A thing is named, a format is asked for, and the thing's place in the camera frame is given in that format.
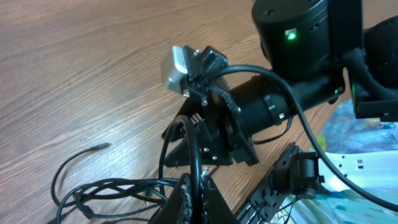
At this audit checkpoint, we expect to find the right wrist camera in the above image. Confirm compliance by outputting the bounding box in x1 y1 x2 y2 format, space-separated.
160 45 231 98

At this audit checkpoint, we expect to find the thick black cable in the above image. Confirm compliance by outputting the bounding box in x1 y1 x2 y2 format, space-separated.
55 114 203 224

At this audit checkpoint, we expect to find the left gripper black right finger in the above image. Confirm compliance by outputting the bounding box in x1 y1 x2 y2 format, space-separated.
201 175 239 224

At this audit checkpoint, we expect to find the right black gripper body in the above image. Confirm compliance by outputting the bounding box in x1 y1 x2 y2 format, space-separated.
183 84 259 166

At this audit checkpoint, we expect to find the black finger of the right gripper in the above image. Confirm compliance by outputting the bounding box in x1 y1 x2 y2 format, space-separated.
170 102 202 140
164 138 215 167

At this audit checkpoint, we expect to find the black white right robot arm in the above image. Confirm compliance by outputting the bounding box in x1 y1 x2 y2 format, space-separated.
160 0 397 167

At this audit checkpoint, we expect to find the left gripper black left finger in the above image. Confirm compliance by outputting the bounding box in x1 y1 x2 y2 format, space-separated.
149 173 193 224

